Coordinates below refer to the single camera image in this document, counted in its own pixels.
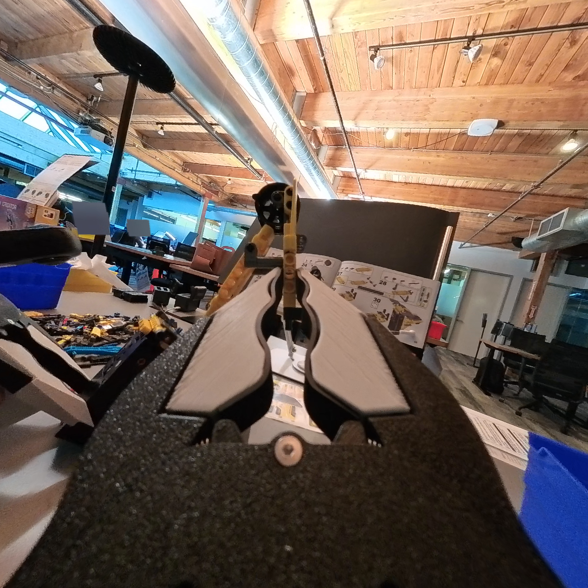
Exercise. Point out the toy instruction booklet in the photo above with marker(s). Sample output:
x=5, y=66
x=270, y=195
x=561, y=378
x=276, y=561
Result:
x=376, y=285

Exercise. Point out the long dark desk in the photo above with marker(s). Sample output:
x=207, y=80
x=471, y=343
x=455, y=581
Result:
x=138, y=251

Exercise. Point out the grey door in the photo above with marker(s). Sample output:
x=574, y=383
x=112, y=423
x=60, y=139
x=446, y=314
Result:
x=480, y=312

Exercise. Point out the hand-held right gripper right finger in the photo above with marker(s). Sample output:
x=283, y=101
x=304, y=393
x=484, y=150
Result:
x=353, y=358

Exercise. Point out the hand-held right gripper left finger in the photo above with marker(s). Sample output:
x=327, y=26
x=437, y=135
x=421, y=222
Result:
x=220, y=358

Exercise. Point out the black floor lamp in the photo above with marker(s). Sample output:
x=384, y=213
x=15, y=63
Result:
x=133, y=50

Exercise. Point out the black charger dock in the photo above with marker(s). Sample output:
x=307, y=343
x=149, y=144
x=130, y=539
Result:
x=190, y=298
x=161, y=296

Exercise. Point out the black padded armrest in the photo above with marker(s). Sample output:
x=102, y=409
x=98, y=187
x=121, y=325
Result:
x=36, y=243

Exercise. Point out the silver spiral duct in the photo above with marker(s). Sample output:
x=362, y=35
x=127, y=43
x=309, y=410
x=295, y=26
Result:
x=275, y=92

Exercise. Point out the blue bin with white tag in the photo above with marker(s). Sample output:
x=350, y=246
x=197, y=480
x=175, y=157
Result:
x=556, y=505

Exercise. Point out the dark grey panel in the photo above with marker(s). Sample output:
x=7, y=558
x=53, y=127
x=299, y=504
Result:
x=367, y=229

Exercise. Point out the yellow toy brick assembly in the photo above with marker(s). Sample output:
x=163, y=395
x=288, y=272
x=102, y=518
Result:
x=289, y=257

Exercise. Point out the white ceiling projector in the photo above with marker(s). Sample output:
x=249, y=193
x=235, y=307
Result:
x=94, y=133

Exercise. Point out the white paper poster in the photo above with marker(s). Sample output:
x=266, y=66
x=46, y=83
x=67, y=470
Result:
x=59, y=177

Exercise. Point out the printed cardboard box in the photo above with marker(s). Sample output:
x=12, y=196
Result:
x=23, y=213

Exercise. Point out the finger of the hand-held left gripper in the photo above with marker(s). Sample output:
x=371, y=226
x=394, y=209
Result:
x=9, y=310
x=46, y=395

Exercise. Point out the dark office desk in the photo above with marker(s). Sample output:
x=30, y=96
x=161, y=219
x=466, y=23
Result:
x=510, y=356

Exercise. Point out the black battery box toy model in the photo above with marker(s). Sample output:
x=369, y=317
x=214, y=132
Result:
x=128, y=367

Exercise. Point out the black backpack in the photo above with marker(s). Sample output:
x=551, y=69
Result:
x=489, y=374

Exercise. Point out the grey paper sheet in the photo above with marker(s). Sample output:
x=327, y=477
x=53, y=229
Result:
x=432, y=358

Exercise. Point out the pile of toy bricks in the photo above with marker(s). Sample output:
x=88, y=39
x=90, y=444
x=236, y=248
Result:
x=69, y=328

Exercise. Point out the printed paper sheet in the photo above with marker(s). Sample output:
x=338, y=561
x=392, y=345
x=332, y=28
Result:
x=496, y=436

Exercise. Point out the black office chair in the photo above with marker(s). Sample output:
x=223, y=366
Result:
x=560, y=381

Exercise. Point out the white track spotlight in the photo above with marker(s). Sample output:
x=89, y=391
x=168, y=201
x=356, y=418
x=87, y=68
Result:
x=377, y=59
x=472, y=51

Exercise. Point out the white ceiling access point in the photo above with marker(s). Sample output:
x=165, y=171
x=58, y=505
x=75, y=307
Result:
x=482, y=127

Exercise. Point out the black power adapter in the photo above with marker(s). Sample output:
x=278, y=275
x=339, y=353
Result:
x=131, y=295

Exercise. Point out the red bin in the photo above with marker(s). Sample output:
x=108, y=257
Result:
x=438, y=330

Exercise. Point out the yellow tissue box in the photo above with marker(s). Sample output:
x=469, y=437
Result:
x=87, y=280

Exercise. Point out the brown bag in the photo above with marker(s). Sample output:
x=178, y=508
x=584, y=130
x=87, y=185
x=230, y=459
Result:
x=211, y=259

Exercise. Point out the silver duct with vent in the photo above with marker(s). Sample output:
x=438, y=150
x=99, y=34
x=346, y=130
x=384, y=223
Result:
x=560, y=225

